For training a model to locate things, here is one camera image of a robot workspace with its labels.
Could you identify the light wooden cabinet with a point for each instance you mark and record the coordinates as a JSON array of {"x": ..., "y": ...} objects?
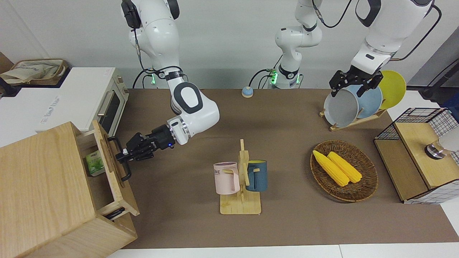
[{"x": 39, "y": 193}]

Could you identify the clear glass with metal base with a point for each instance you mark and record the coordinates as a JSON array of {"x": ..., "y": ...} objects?
[{"x": 434, "y": 150}]

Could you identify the wooden mug rack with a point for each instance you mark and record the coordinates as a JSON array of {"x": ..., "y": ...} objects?
[{"x": 240, "y": 206}]

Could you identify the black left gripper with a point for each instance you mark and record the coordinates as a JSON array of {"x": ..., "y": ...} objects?
[{"x": 358, "y": 76}]

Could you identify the yellow plate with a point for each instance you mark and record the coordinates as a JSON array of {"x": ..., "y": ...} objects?
[{"x": 393, "y": 87}]

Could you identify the wooden plate rack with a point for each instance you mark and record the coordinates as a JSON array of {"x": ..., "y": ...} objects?
[{"x": 353, "y": 123}]

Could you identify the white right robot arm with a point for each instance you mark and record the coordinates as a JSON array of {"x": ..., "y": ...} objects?
[{"x": 193, "y": 107}]

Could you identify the yellow corn cob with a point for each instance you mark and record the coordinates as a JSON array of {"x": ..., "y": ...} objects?
[
  {"x": 346, "y": 166},
  {"x": 331, "y": 168}
]

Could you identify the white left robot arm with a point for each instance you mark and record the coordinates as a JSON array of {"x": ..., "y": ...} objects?
[{"x": 387, "y": 28}]

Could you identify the green tea box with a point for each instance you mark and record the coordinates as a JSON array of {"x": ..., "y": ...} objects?
[{"x": 95, "y": 164}]

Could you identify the beige cloth bag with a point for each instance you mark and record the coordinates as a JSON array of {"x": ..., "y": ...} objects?
[{"x": 32, "y": 71}]

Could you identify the brown wicker basket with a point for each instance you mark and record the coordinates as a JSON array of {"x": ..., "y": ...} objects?
[{"x": 365, "y": 186}]

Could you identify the pink mug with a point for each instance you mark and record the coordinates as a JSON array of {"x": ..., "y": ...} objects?
[{"x": 225, "y": 179}]

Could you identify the grey plate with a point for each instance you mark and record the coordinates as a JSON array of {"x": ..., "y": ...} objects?
[{"x": 340, "y": 109}]

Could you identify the black stand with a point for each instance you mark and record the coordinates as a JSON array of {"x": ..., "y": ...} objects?
[{"x": 435, "y": 84}]

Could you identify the white toaster oven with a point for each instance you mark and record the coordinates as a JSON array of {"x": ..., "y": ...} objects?
[{"x": 79, "y": 100}]

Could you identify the brown table mat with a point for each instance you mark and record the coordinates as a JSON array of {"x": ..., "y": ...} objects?
[{"x": 287, "y": 222}]

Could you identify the blue round button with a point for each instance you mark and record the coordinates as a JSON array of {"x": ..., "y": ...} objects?
[{"x": 247, "y": 92}]

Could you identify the light blue plate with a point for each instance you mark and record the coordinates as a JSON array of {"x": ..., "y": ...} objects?
[{"x": 369, "y": 102}]

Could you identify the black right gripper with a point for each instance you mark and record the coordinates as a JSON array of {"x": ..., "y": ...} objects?
[{"x": 154, "y": 140}]

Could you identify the dark blue mug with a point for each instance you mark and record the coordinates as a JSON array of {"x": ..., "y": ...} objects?
[{"x": 261, "y": 177}]

